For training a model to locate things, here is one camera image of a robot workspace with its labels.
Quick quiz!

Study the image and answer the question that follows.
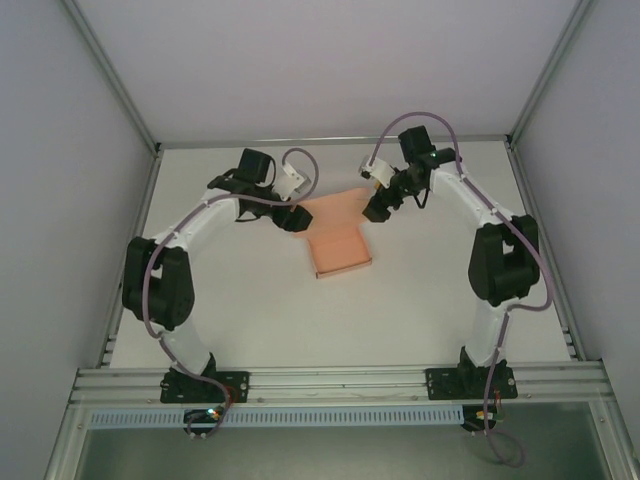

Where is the peach orange cloth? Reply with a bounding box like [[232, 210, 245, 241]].
[[298, 187, 374, 281]]

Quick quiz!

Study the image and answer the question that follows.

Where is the small controller board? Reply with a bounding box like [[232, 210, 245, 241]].
[[461, 402, 508, 435], [183, 406, 227, 443]]

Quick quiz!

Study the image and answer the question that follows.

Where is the grey metal sheet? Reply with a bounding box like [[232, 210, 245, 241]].
[[74, 400, 617, 480]]

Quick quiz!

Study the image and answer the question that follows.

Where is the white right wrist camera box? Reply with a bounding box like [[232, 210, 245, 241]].
[[358, 155, 398, 191]]

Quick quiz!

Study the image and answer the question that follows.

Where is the aluminium frame crossbar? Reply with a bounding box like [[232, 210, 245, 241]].
[[157, 133, 511, 150]]

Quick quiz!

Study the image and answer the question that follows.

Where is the aluminium side rail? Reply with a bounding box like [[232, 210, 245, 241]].
[[101, 147, 162, 370], [506, 142, 587, 362]]

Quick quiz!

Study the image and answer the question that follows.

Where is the aluminium frame post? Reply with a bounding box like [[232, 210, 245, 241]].
[[62, 0, 162, 153], [503, 0, 597, 147]]

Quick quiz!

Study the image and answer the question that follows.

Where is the wide aluminium base rail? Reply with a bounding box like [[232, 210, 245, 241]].
[[68, 360, 615, 407]]

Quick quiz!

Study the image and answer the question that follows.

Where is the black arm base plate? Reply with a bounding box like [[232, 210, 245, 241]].
[[159, 369, 252, 405], [424, 366, 516, 402]]

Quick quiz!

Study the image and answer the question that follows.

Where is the light blue slotted cable duct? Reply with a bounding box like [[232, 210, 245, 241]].
[[87, 405, 466, 430]]

